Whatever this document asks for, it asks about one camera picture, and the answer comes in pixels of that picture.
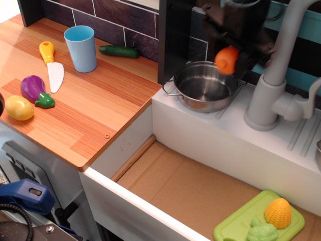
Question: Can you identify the yellow toy corn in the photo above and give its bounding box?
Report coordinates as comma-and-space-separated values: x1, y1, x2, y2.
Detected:
264, 198, 292, 229

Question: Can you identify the green toy cucumber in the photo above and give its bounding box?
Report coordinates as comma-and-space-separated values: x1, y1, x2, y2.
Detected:
99, 45, 139, 58

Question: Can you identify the light green toy broccoli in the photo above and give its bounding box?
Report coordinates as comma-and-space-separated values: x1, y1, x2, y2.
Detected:
247, 218, 279, 241

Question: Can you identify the yellow handled toy knife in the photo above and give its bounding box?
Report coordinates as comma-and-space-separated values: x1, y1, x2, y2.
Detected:
39, 41, 65, 93

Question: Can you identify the purple toy eggplant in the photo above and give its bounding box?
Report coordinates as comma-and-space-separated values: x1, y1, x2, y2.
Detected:
20, 75, 56, 108

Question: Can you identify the grey toy faucet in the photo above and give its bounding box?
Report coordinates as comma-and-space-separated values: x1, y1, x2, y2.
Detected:
244, 1, 320, 131

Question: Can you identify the green plastic cutting board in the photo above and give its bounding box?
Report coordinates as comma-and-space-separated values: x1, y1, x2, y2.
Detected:
213, 190, 305, 240

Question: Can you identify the blue clamp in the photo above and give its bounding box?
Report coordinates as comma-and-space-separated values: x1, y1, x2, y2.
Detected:
1, 179, 56, 215

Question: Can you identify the stainless steel pot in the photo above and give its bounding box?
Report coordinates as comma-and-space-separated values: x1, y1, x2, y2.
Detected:
162, 61, 247, 113

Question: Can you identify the black braided cable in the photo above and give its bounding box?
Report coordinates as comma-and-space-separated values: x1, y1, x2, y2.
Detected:
0, 203, 34, 241

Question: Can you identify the light blue plastic cup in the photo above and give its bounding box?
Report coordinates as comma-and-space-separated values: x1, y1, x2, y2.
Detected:
64, 25, 97, 73

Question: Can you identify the orange toy carrot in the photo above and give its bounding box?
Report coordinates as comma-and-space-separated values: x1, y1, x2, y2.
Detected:
214, 46, 239, 75

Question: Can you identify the black vertical post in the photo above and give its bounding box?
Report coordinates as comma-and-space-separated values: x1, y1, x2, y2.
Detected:
157, 0, 196, 84

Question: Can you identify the yellow toy potato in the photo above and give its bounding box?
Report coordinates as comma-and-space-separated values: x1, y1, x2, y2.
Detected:
5, 95, 34, 121

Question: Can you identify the grey toy oven front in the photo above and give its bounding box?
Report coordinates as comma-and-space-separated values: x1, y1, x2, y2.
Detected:
0, 140, 83, 241

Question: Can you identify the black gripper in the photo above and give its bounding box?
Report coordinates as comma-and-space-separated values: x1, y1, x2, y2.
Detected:
202, 4, 275, 79

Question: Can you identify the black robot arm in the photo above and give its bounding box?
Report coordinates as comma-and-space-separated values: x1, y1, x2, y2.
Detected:
202, 1, 275, 78

